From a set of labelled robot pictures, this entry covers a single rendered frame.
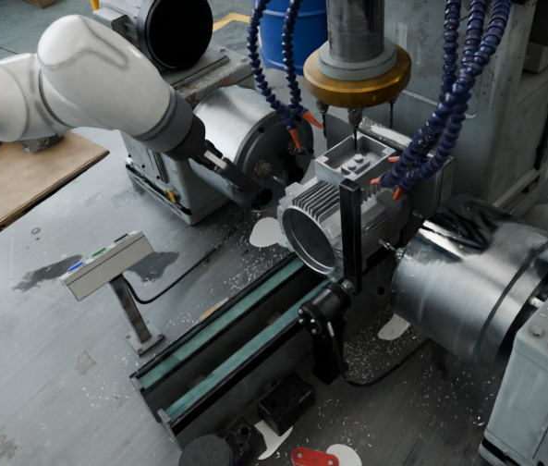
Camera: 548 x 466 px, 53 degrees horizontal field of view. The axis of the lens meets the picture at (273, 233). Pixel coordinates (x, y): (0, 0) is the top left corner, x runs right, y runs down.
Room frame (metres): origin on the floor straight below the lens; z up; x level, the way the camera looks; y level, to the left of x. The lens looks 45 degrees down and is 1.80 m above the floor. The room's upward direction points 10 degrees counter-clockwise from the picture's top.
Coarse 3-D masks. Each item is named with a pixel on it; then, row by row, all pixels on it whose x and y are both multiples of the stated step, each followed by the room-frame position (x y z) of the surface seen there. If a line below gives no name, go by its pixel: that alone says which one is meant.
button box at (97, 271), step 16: (128, 240) 0.78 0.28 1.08; (144, 240) 0.79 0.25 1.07; (96, 256) 0.76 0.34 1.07; (112, 256) 0.75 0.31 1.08; (128, 256) 0.76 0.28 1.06; (144, 256) 0.76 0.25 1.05; (80, 272) 0.72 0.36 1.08; (96, 272) 0.72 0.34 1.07; (112, 272) 0.73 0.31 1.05; (80, 288) 0.70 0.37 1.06; (96, 288) 0.70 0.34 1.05
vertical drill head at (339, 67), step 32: (352, 0) 0.80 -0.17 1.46; (384, 0) 0.83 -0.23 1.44; (352, 32) 0.80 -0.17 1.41; (320, 64) 0.83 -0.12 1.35; (352, 64) 0.80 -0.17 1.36; (384, 64) 0.79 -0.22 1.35; (320, 96) 0.79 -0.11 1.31; (352, 96) 0.76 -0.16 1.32; (384, 96) 0.76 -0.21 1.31; (352, 128) 0.78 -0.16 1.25
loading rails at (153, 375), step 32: (288, 256) 0.81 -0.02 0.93; (384, 256) 0.79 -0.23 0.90; (256, 288) 0.74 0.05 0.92; (288, 288) 0.76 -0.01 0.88; (320, 288) 0.72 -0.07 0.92; (384, 288) 0.76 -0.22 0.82; (224, 320) 0.68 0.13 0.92; (256, 320) 0.70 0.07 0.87; (288, 320) 0.65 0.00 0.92; (160, 352) 0.62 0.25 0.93; (192, 352) 0.62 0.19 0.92; (224, 352) 0.65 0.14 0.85; (256, 352) 0.58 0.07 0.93; (288, 352) 0.62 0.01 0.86; (160, 384) 0.57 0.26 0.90; (192, 384) 0.59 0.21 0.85; (224, 384) 0.53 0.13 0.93; (256, 384) 0.57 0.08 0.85; (160, 416) 0.49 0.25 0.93; (192, 416) 0.49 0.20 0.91; (224, 416) 0.52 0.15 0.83
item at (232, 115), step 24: (216, 96) 1.11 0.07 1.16; (240, 96) 1.09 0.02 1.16; (264, 96) 1.09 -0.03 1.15; (216, 120) 1.04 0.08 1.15; (240, 120) 1.01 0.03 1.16; (264, 120) 0.99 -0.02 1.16; (216, 144) 0.99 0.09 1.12; (240, 144) 0.95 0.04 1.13; (264, 144) 0.98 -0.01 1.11; (288, 144) 1.01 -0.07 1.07; (312, 144) 1.06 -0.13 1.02; (192, 168) 1.06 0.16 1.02; (240, 168) 0.94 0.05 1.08; (264, 168) 0.94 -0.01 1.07; (288, 168) 1.01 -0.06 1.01; (264, 192) 0.96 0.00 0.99
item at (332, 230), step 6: (396, 186) 0.80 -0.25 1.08; (282, 198) 0.83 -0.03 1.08; (288, 198) 0.81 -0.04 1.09; (282, 204) 0.81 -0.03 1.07; (288, 204) 0.80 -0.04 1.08; (324, 228) 0.72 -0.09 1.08; (330, 228) 0.71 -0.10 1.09; (336, 228) 0.71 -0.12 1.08; (402, 228) 0.81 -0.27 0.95; (330, 234) 0.70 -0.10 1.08; (336, 234) 0.70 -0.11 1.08; (288, 246) 0.82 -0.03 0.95; (330, 276) 0.71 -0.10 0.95; (336, 276) 0.70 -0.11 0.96; (342, 276) 0.71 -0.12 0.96
